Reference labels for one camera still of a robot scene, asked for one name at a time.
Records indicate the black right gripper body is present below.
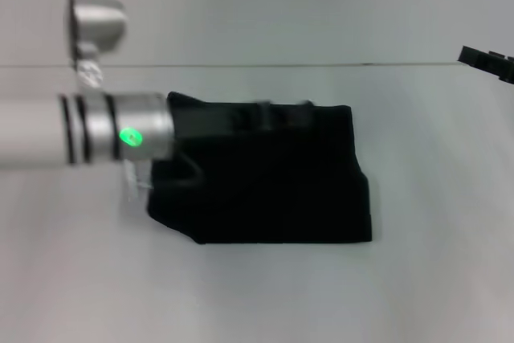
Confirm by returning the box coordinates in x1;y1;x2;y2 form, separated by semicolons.
475;50;514;85

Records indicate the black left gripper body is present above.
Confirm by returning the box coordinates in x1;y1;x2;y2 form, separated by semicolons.
167;92;266;141

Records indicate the black t-shirt with FREE print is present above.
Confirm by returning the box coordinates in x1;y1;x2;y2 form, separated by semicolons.
145;91;374;246

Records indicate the left wrist cable with plug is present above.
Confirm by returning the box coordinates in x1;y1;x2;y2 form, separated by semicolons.
124;153;206;200

